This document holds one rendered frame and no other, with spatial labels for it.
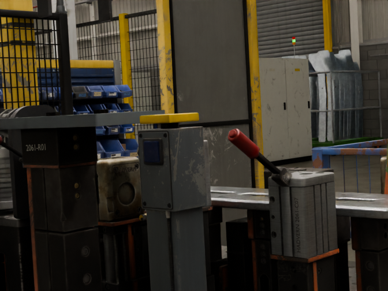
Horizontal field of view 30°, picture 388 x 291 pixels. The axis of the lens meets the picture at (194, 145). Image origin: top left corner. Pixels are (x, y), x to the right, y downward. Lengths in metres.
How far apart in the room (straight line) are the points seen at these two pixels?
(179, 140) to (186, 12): 3.80
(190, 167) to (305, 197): 0.17
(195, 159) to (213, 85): 3.91
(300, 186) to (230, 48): 4.07
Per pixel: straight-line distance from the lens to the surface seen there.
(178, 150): 0.98
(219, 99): 4.96
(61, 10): 2.81
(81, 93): 4.30
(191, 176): 1.00
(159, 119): 0.99
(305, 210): 1.04
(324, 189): 1.08
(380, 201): 1.21
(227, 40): 5.06
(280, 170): 1.04
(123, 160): 1.35
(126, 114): 1.06
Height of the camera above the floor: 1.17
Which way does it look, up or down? 3 degrees down
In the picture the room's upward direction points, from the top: 3 degrees counter-clockwise
